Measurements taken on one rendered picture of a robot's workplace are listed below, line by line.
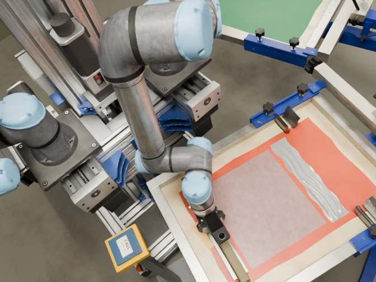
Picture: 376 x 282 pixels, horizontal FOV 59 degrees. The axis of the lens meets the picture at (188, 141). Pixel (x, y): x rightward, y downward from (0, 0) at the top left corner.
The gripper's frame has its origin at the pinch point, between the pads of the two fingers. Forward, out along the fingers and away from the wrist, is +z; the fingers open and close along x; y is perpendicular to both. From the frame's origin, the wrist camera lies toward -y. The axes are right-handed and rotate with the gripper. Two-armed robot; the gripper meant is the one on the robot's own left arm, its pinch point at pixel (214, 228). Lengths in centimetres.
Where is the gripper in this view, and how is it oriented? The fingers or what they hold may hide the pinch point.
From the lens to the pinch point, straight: 118.0
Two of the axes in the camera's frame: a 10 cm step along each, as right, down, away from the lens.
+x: -8.7, 4.9, -1.1
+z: 1.7, 4.9, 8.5
